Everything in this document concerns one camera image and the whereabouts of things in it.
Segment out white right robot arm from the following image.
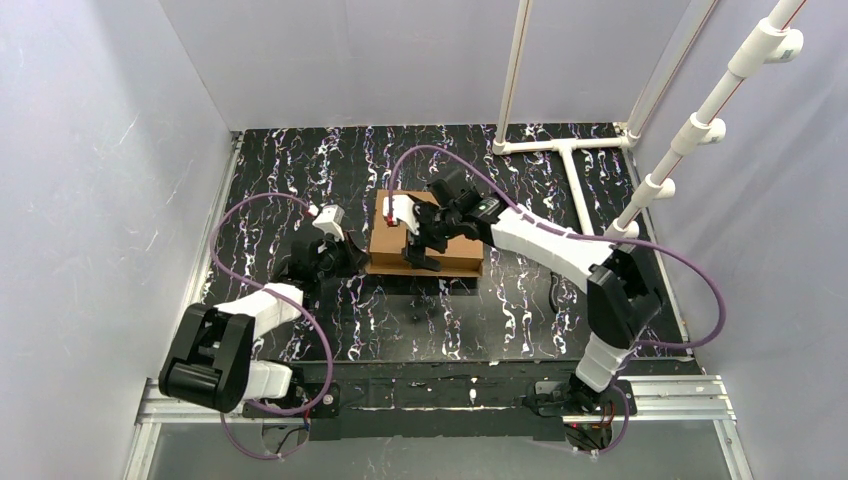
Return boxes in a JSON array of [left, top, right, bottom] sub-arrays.
[[382, 179, 662, 393]]

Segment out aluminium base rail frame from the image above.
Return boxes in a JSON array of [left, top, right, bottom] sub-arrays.
[[132, 357, 734, 455]]

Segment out black handled pliers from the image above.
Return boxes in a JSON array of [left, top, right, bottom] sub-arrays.
[[548, 271, 585, 317]]

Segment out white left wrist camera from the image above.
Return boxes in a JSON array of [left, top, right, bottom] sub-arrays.
[[312, 204, 345, 241]]

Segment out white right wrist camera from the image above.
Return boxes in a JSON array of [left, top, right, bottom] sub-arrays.
[[382, 194, 419, 231]]

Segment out white PVC camera pole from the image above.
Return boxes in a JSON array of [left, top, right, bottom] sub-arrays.
[[605, 0, 805, 238]]

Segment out brown cardboard box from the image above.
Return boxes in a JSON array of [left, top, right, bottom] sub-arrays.
[[366, 189, 484, 278]]

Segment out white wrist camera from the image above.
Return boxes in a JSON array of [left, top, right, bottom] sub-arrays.
[[382, 194, 419, 231], [312, 204, 345, 241]]

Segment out white PVC pipe frame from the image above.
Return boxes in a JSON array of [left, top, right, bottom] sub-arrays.
[[492, 0, 720, 232]]

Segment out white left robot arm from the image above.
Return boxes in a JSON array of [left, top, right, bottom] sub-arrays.
[[158, 233, 368, 413]]

